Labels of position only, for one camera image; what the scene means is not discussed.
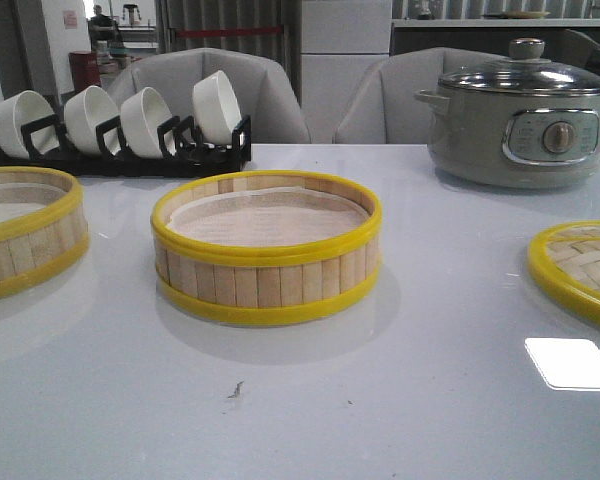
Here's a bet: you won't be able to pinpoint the glass pot lid grey knob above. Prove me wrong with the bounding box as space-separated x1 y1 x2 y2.
438 38 600 97

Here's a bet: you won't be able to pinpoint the white steamer liner cloth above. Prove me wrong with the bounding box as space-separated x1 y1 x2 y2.
167 187 369 247

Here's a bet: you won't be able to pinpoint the grey upholstered chair left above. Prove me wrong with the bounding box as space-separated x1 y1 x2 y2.
108 48 310 144

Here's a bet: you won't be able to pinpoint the white ceramic bowl far left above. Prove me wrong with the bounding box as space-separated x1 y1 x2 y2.
0 90 54 159

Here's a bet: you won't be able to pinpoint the white ceramic bowl right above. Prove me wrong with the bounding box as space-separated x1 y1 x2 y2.
192 70 242 145

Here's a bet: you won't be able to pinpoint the black dish rack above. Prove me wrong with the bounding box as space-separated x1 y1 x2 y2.
0 114 251 179

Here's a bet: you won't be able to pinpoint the person in background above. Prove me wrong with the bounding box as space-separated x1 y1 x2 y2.
88 4 118 48

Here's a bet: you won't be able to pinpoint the grey-green electric cooking pot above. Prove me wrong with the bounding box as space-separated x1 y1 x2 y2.
414 87 600 189

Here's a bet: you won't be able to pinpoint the grey upholstered chair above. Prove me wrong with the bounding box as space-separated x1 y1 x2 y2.
333 47 498 144
108 48 310 144

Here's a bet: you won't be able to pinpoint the white ceramic bowl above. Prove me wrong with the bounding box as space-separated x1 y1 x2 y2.
64 85 119 156
120 87 173 158
192 70 242 145
0 90 54 159

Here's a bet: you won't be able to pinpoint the red bin in background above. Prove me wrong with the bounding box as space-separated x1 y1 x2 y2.
69 51 101 93

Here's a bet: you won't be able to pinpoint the bamboo steamer basket yellow rims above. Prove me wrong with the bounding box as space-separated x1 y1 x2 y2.
151 170 382 326

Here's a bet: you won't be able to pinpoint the yellow woven bamboo steamer lid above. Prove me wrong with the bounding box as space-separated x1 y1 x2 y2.
527 220 600 325

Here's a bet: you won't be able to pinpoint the white cabinet in background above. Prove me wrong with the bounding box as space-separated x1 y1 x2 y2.
300 1 392 144

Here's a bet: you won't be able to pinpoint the grey upholstered chair right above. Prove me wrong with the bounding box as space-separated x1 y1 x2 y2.
333 47 498 144

